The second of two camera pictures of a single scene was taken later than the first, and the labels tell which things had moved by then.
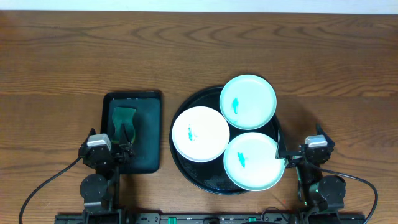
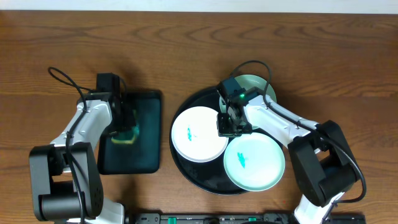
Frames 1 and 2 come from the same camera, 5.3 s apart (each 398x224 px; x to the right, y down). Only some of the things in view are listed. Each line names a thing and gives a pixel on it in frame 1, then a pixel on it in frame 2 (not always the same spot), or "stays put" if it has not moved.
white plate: x=201 y=134 stays put
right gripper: x=298 y=156 to x=226 y=128
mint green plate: x=250 y=162 stays put
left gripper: x=111 y=155 to x=125 y=125
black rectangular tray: x=147 y=126 stays put
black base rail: x=211 y=218 stays put
